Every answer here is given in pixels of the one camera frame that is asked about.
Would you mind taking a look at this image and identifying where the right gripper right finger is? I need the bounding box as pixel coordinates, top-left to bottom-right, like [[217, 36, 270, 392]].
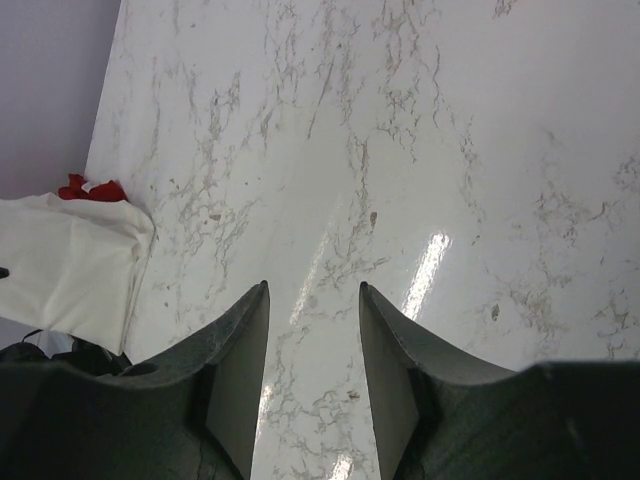
[[359, 283, 639, 479]]

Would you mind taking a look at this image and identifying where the folded red t shirt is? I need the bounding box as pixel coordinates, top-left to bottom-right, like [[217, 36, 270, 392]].
[[57, 174, 128, 203]]

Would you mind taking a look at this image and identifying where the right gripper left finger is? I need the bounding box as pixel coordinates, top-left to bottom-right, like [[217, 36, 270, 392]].
[[1, 283, 270, 479]]

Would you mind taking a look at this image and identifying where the white printed t shirt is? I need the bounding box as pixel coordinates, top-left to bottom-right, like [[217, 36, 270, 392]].
[[1, 194, 155, 355]]

